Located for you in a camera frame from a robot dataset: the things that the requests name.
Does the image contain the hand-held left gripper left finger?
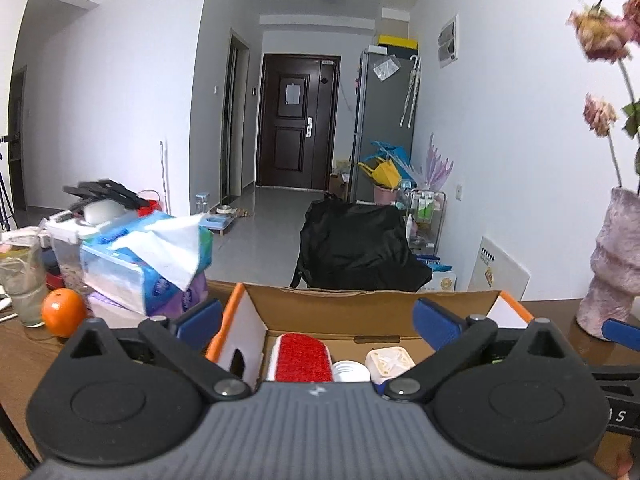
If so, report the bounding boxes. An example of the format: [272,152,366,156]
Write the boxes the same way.
[70,299,252,402]

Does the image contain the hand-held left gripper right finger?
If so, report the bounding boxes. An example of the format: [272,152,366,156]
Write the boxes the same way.
[385,297,571,402]

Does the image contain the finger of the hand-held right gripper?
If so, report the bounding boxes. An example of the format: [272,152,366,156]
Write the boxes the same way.
[601,317,640,353]

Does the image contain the cream square plastic case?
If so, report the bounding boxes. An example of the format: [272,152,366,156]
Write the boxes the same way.
[365,347,416,386]

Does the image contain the white bottle cap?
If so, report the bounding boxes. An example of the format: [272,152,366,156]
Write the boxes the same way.
[332,360,371,383]

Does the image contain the red lint brush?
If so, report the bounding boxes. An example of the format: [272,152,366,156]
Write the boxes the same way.
[266,334,335,383]

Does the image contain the purple tissue pack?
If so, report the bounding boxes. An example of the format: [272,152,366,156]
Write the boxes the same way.
[87,272,208,321]

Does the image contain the white printed sack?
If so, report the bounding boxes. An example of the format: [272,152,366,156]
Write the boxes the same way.
[417,257,457,292]

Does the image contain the pink textured vase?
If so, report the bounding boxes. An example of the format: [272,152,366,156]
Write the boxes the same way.
[576,187,640,341]

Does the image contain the white board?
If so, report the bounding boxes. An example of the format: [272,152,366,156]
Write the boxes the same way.
[467,235,531,303]

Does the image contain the blue tissue pack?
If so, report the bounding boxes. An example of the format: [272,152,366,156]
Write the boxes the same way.
[80,211,213,317]

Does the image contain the metal trolley cart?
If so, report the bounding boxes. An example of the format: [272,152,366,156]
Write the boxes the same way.
[400,187,447,261]

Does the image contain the blue pet feeder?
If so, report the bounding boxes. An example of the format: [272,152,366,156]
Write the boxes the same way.
[192,191,238,233]

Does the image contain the black cloth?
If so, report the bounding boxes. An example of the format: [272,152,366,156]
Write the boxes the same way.
[291,192,433,292]

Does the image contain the red bucket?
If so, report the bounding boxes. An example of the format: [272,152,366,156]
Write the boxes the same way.
[136,190,163,213]

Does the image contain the orange fruit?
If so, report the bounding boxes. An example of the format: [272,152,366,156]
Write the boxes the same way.
[41,288,87,338]

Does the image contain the white round container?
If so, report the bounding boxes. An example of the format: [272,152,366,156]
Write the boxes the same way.
[82,199,126,225]

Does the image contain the clear plastic storage container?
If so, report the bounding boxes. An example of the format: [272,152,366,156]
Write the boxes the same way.
[46,215,96,291]

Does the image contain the white mop pole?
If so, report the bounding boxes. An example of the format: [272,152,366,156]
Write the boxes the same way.
[159,141,173,216]

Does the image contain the purple fairy wings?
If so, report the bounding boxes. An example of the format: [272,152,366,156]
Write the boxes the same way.
[422,132,455,191]

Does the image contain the stack of black gripper parts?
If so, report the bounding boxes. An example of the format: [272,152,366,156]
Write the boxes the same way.
[62,178,151,211]

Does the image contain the small cardboard box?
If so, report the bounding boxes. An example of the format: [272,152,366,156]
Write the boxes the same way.
[330,170,350,201]

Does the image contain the blue folded kite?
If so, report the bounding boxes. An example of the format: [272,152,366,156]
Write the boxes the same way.
[371,141,413,163]

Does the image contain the glass cup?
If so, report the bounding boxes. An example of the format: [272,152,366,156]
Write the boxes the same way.
[0,245,48,328]

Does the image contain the dark wooden door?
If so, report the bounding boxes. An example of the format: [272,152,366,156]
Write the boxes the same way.
[256,53,342,192]

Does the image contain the grey refrigerator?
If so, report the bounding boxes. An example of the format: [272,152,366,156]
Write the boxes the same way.
[350,50,421,206]

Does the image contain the black tripod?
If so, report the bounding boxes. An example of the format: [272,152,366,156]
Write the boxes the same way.
[0,132,21,231]

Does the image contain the white folded umbrella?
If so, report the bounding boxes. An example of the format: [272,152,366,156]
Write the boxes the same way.
[400,56,422,128]

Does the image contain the clear plastic bag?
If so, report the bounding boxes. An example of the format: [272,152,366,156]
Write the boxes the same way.
[372,56,401,82]

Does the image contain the yellow and black box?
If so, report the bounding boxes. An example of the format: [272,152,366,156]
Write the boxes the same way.
[377,35,418,52]

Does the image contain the dried pink rose bouquet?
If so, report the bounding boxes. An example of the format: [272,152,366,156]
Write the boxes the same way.
[566,0,640,196]

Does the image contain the white wall panel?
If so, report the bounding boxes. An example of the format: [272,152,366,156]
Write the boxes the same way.
[436,14,460,70]

